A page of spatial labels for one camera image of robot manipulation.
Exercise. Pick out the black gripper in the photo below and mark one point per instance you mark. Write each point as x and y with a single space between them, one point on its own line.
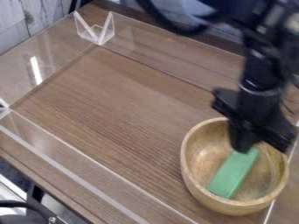
255 118

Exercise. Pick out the green rectangular stick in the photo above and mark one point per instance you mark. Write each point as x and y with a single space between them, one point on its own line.
231 173

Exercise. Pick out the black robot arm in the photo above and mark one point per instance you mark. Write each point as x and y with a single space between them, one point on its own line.
268 23

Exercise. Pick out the wooden bowl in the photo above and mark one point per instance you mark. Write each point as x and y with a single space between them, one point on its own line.
204 150

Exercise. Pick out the clear acrylic corner bracket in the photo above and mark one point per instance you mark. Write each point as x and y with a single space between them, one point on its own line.
96 34

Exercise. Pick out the black table leg frame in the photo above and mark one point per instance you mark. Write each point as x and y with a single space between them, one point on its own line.
34 195

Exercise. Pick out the clear acrylic barrier wall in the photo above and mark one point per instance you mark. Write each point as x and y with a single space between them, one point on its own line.
96 115

